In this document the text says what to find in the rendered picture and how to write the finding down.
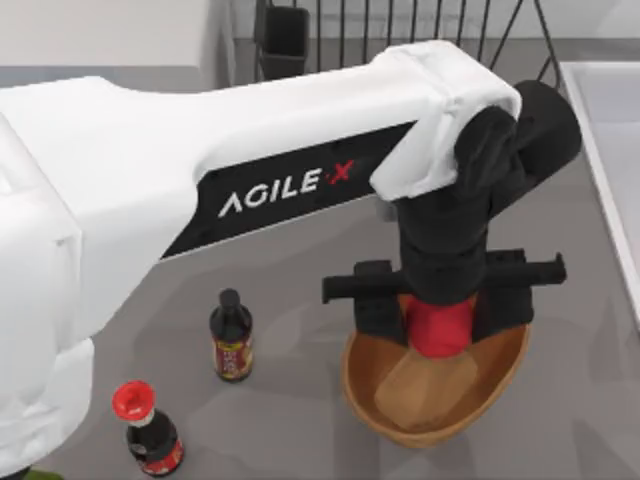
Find black wire rack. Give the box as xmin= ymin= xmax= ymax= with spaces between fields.
xmin=252 ymin=0 xmax=561 ymax=90

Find dark bottle with black cap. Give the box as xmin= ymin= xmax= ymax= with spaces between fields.
xmin=208 ymin=288 xmax=256 ymax=384

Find dark bottle with red cap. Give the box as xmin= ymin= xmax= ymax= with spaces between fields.
xmin=110 ymin=380 xmax=185 ymax=478

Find black holder cup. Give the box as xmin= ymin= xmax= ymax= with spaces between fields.
xmin=253 ymin=5 xmax=311 ymax=81

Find brown wooden bowl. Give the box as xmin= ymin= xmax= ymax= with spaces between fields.
xmin=340 ymin=322 xmax=531 ymax=449

